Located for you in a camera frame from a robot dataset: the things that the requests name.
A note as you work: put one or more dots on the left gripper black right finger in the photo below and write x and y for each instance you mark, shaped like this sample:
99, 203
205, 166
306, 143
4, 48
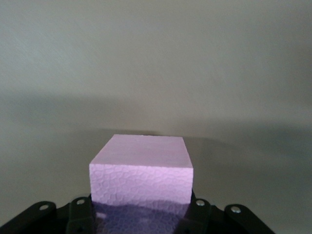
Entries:
207, 219

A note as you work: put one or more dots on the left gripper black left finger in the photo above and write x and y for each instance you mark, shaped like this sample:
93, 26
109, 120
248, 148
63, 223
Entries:
73, 219

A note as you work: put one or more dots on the pink foam cube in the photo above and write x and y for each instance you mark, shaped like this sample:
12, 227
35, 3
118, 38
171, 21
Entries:
141, 170

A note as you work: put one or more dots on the brown paper table cover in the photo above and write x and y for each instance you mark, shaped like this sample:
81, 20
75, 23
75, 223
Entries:
156, 48

